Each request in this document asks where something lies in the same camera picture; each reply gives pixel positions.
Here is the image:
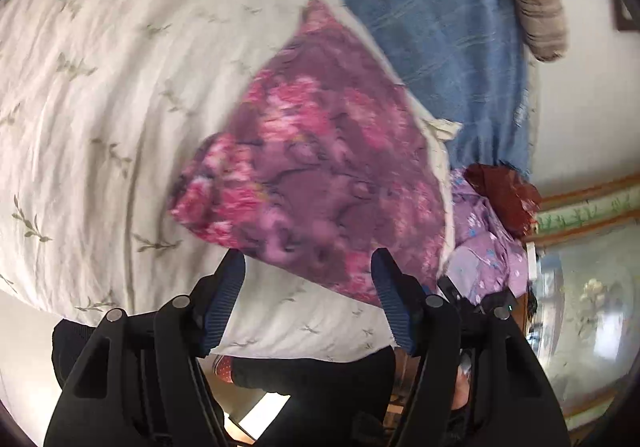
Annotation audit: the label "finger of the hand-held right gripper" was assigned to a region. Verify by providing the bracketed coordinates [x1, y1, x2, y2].
[436, 276, 481, 315]

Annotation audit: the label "person's black trousers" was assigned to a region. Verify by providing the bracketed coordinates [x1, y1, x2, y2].
[52, 319, 396, 447]

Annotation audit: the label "glass door cabinet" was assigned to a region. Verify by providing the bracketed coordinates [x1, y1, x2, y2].
[525, 174, 640, 433]

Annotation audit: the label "purple floral garment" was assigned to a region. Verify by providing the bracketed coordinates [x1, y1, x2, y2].
[169, 0, 453, 308]

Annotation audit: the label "red dotted slipper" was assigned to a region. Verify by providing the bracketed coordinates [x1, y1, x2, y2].
[210, 354, 238, 385]

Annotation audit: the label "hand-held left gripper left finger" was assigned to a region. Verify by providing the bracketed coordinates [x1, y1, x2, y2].
[42, 249, 247, 447]

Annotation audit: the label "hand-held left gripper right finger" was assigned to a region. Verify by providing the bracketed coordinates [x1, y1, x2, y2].
[371, 248, 571, 447]

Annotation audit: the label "lilac floral shirt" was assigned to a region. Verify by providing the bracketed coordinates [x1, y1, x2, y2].
[440, 167, 531, 305]

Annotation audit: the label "dark picture frame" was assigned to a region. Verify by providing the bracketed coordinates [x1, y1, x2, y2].
[612, 0, 640, 33]

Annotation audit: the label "blue plaid quilt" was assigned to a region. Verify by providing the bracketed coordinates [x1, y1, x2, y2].
[277, 0, 533, 180]

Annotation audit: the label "white leaf-print quilt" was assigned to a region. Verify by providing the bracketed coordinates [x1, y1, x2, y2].
[0, 0, 463, 363]

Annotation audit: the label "dark red cloth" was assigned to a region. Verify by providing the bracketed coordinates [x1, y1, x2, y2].
[465, 163, 543, 238]

